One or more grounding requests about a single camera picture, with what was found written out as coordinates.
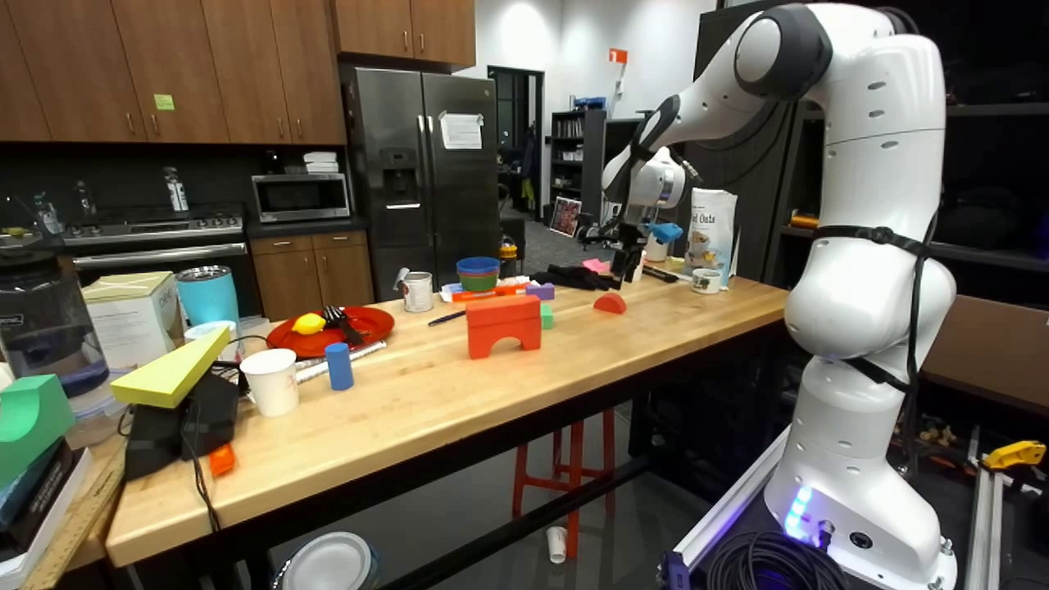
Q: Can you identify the silver microwave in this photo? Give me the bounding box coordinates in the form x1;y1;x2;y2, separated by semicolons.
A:
253;174;350;224

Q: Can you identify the green foam block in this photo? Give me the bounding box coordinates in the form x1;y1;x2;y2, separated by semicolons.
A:
0;373;76;484

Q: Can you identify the purple small block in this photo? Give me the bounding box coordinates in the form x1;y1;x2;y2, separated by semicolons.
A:
525;286;553;303

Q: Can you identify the blue cylinder block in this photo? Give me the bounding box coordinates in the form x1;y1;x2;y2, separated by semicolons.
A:
324;340;352;389

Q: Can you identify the teal tumbler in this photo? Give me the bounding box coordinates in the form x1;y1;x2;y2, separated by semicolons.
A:
176;264;240;325

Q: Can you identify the large orange arch block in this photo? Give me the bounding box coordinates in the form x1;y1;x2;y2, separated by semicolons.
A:
464;296;541;361

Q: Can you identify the white mug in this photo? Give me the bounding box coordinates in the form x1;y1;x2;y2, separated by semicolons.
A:
395;270;433;315

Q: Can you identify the black glove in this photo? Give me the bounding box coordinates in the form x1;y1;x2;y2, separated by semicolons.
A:
534;264;618;292

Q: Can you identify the blue green bowl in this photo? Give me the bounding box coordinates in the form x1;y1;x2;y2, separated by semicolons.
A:
456;257;497;292

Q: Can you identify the yellow wedge block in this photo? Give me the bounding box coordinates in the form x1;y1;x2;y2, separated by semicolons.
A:
112;328;233;410

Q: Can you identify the pink sticky pad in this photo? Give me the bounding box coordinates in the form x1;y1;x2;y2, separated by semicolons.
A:
583;258;608;274

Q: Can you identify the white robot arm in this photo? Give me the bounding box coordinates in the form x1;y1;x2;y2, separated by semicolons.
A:
604;4;957;590

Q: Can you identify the black oven stove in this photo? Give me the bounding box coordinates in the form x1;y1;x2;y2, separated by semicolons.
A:
63;213;261;315

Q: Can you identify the black plastic fork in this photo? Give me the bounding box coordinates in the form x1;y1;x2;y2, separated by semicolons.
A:
324;304;362;345

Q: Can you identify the green small block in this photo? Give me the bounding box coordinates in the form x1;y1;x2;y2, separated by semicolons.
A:
541;304;553;330

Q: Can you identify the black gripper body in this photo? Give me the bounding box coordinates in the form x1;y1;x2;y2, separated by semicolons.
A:
611;224;646;270

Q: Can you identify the yellow lemon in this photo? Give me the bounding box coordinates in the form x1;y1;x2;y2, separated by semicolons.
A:
290;313;327;333

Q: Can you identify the stainless steel refrigerator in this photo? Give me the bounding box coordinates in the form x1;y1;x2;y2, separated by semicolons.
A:
344;64;500;297

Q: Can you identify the red stool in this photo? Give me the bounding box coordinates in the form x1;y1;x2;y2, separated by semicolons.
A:
512;410;617;517

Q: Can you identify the small orange block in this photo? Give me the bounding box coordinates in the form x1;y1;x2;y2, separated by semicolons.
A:
592;292;627;315

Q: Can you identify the red plate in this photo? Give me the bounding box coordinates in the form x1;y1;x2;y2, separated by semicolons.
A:
266;309;394;361

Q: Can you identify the white paper cup left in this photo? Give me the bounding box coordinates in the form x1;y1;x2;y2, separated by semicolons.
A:
240;349;297;417

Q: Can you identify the oats bag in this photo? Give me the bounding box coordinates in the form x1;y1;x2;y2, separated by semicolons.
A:
684;186;736;292

